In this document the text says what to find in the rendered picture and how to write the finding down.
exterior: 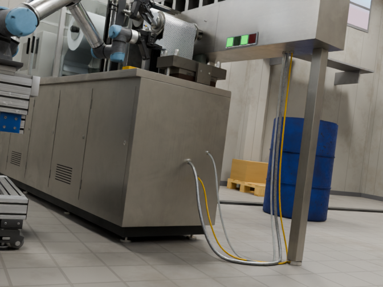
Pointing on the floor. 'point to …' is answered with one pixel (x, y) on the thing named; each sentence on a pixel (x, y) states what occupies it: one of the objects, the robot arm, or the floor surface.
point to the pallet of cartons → (248, 176)
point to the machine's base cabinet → (122, 154)
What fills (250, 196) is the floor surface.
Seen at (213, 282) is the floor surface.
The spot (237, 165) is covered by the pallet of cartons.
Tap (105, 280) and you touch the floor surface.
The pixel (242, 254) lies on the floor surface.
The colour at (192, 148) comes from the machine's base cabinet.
